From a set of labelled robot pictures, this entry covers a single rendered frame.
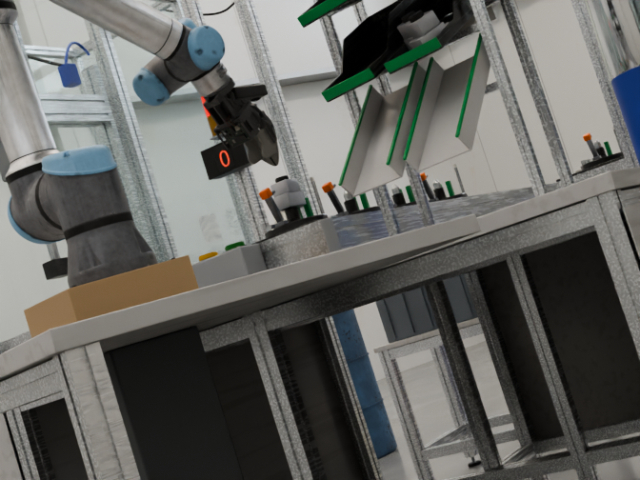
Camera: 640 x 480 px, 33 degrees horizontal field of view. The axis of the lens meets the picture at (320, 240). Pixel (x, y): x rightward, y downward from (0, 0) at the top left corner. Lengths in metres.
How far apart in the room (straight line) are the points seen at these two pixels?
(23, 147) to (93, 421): 0.75
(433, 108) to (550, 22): 10.04
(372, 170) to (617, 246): 0.58
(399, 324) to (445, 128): 2.29
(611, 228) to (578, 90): 10.26
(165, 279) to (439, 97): 0.73
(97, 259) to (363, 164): 0.65
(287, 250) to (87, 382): 0.87
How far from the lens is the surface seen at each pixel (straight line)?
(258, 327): 2.11
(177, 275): 1.79
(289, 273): 1.47
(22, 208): 1.95
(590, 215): 1.80
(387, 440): 5.98
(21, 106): 1.98
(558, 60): 12.18
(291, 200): 2.30
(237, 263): 2.11
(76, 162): 1.82
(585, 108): 12.01
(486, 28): 2.16
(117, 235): 1.80
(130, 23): 2.00
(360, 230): 2.21
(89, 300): 1.73
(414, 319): 4.31
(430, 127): 2.15
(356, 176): 2.17
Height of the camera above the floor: 0.77
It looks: 4 degrees up
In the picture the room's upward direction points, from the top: 18 degrees counter-clockwise
